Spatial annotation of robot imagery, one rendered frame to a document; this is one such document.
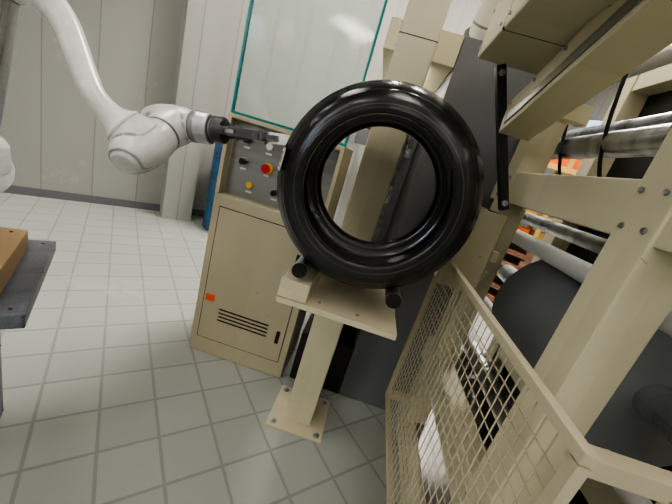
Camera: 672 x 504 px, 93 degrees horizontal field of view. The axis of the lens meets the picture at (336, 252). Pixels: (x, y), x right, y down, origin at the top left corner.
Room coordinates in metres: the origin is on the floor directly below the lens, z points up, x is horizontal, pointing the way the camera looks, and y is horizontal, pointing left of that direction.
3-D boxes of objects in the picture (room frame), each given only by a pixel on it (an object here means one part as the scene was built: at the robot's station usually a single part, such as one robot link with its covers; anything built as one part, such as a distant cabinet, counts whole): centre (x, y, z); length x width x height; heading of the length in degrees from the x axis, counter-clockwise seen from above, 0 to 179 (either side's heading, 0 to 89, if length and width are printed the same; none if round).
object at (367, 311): (1.01, -0.06, 0.80); 0.37 x 0.36 x 0.02; 87
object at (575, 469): (0.76, -0.38, 0.65); 0.90 x 0.02 x 0.70; 177
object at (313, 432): (1.26, -0.06, 0.01); 0.27 x 0.27 x 0.02; 87
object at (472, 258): (1.21, -0.46, 1.05); 0.20 x 0.15 x 0.30; 177
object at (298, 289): (1.01, 0.08, 0.84); 0.36 x 0.09 x 0.06; 177
